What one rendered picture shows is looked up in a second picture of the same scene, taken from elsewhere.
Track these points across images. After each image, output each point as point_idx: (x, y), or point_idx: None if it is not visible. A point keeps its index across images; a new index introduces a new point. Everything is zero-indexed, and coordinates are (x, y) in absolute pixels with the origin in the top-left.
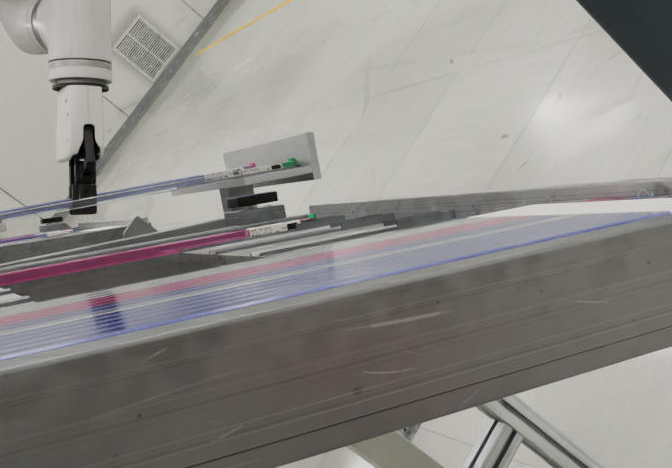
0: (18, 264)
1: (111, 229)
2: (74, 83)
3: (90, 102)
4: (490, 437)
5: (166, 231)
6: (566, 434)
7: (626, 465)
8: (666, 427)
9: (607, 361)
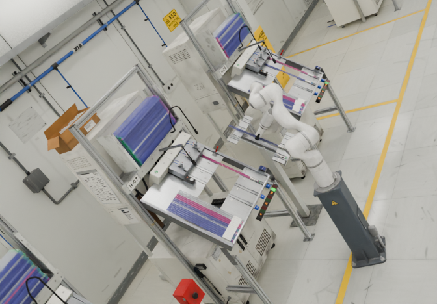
0: (245, 138)
1: (292, 112)
2: (261, 126)
3: (261, 131)
4: (286, 211)
5: (268, 147)
6: (327, 215)
7: (319, 229)
8: (326, 232)
9: (207, 239)
